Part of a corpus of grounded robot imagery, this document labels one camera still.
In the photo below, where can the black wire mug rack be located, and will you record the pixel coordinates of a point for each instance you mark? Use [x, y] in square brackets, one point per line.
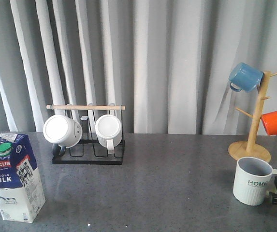
[89, 150]

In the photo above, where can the white ribbed mug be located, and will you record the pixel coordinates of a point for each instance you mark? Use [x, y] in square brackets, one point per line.
[109, 132]

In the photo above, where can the orange enamel mug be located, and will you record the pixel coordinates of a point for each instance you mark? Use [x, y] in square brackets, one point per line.
[269, 121]

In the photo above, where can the cream HOME mug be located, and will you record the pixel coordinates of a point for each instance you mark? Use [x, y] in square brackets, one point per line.
[252, 180]

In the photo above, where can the grey pleated curtain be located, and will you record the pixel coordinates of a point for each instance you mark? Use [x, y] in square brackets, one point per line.
[167, 61]

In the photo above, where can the wooden mug tree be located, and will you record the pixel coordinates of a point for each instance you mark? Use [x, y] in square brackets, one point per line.
[250, 148]

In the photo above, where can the blue enamel mug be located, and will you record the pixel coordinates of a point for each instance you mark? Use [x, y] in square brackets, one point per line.
[244, 77]

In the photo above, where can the blue white milk carton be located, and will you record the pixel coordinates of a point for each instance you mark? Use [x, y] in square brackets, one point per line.
[21, 190]

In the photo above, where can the white smiley mug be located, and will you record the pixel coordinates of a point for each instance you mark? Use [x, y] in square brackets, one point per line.
[63, 132]

